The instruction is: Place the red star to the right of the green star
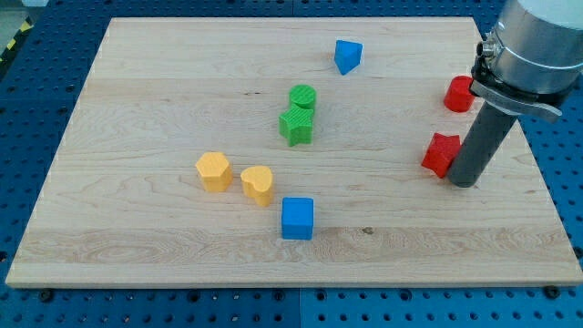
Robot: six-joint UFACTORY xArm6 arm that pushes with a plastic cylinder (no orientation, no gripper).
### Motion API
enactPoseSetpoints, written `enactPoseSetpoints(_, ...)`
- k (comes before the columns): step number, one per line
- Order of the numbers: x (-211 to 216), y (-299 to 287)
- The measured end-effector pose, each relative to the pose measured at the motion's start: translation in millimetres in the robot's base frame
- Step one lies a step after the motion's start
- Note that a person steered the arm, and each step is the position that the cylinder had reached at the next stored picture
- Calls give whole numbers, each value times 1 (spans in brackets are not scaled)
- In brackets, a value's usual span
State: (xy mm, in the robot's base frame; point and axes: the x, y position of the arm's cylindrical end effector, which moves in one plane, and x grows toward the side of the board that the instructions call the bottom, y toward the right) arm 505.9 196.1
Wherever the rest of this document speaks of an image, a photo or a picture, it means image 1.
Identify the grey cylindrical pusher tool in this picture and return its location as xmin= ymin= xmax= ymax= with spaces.
xmin=446 ymin=103 xmax=517 ymax=188

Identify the yellow heart block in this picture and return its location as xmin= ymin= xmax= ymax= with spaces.
xmin=240 ymin=166 xmax=274 ymax=207

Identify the yellow hexagon block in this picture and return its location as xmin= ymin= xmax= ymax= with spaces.
xmin=196 ymin=152 xmax=233 ymax=192

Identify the red star block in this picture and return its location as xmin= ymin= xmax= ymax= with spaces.
xmin=421 ymin=133 xmax=461 ymax=179

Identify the green star block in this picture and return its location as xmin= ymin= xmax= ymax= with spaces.
xmin=279 ymin=105 xmax=314 ymax=147

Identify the blue cube block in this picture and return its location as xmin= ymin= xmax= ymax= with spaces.
xmin=281 ymin=197 xmax=314 ymax=241

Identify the red cylinder block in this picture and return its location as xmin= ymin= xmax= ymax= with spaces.
xmin=444 ymin=76 xmax=475 ymax=113

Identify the green cylinder block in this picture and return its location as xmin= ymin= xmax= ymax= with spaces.
xmin=289 ymin=85 xmax=317 ymax=109

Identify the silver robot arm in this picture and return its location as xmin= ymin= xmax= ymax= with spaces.
xmin=470 ymin=0 xmax=582 ymax=123

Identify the light wooden board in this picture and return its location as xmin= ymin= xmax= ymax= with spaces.
xmin=6 ymin=17 xmax=582 ymax=288

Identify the blue triangular block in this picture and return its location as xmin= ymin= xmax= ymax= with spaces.
xmin=333 ymin=40 xmax=363 ymax=76

